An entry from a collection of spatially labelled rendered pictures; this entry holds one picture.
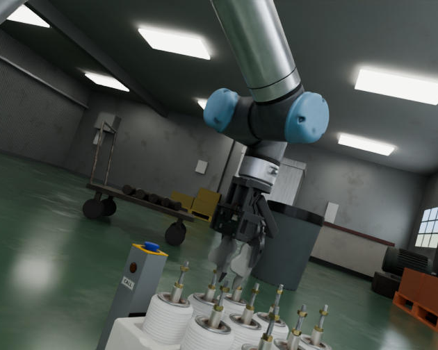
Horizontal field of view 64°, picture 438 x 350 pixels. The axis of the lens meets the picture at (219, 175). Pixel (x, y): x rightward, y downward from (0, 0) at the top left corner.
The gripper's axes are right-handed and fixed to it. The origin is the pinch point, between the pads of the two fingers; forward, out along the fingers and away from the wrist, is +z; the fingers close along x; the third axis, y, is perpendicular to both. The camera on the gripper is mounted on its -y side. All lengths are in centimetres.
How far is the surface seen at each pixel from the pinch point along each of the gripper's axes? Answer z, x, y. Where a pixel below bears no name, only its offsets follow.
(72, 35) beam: -252, -705, -210
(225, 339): 10.0, 4.3, 1.6
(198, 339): 11.3, 0.9, 5.2
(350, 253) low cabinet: -7, -220, -702
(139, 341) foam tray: 17.1, -10.3, 8.5
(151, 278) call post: 9.7, -25.8, -3.7
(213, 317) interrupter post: 7.7, 0.2, 1.6
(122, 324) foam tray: 16.8, -16.7, 8.6
